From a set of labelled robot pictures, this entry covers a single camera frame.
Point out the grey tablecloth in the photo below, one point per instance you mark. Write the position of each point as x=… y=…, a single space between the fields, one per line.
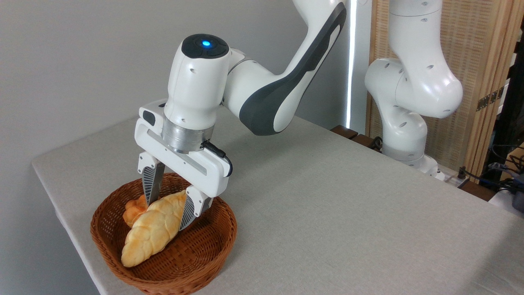
x=327 y=205

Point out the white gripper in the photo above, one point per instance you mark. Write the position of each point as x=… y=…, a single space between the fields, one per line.
x=196 y=170

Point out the long braided bread loaf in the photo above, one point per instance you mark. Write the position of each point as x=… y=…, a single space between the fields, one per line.
x=151 y=233

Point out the small round braided bun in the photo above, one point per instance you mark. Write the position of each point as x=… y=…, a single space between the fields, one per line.
x=133 y=213

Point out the black screen hinge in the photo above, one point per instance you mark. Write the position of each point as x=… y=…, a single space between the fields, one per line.
x=489 y=99

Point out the brown wicker basket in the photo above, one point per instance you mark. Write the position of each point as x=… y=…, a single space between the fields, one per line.
x=192 y=254

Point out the black upright stand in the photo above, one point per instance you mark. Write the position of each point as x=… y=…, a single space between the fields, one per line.
x=509 y=114

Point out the grey box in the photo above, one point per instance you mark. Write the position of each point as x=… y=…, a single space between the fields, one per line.
x=519 y=196

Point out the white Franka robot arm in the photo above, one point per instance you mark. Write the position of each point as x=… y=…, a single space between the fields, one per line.
x=196 y=90

